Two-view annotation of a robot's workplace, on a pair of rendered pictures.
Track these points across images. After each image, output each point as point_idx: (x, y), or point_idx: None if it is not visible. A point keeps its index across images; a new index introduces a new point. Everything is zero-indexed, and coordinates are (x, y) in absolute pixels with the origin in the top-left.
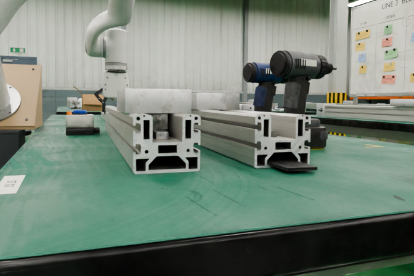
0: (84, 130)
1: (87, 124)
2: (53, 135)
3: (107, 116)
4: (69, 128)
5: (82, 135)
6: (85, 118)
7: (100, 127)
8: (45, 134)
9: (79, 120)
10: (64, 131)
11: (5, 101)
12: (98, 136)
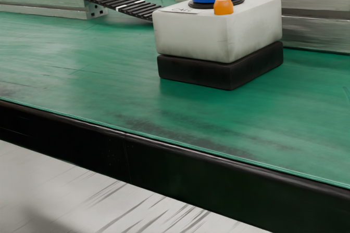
0: (267, 57)
1: (271, 34)
2: (184, 103)
3: None
4: (235, 62)
5: (283, 76)
6: (268, 13)
7: (90, 29)
8: (141, 107)
9: (255, 25)
10: (96, 71)
11: None
12: (337, 66)
